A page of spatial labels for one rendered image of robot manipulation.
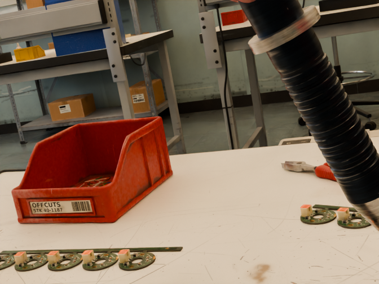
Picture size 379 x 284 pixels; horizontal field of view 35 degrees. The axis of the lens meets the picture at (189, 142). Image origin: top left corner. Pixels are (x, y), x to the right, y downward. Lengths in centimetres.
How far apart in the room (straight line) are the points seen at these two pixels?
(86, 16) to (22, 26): 32
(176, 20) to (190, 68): 39
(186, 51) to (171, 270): 443
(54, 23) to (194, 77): 221
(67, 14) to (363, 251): 244
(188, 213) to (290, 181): 9
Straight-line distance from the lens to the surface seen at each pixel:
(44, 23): 280
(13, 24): 288
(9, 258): 48
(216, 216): 46
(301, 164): 53
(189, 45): 478
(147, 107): 449
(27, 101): 548
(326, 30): 250
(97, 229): 49
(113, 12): 269
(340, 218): 42
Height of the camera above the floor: 92
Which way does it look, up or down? 14 degrees down
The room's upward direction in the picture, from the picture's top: 10 degrees counter-clockwise
